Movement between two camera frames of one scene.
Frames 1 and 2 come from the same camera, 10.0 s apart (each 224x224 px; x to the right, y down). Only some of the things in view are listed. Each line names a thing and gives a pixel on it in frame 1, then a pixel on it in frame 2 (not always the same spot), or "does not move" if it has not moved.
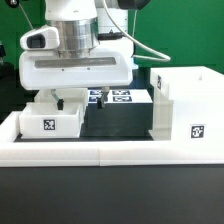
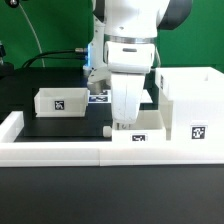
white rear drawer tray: (68, 95) does not move
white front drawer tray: (43, 120) to (150, 126)
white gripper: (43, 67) to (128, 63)
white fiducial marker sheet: (121, 96) does not move
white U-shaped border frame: (102, 153) does not move
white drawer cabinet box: (187, 104) does not move
